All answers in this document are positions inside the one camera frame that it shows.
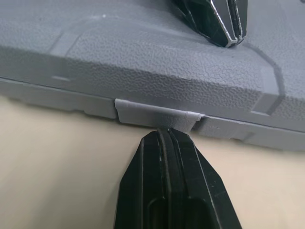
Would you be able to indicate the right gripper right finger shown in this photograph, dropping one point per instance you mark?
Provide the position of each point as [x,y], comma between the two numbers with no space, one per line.
[202,186]

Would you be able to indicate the grey plastic tool case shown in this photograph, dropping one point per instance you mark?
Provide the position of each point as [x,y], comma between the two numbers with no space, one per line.
[147,66]

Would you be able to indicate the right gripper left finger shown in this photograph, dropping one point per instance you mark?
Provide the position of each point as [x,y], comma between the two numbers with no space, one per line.
[147,181]

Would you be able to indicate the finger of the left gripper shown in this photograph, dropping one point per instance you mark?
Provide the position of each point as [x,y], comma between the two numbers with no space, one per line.
[239,16]
[209,21]

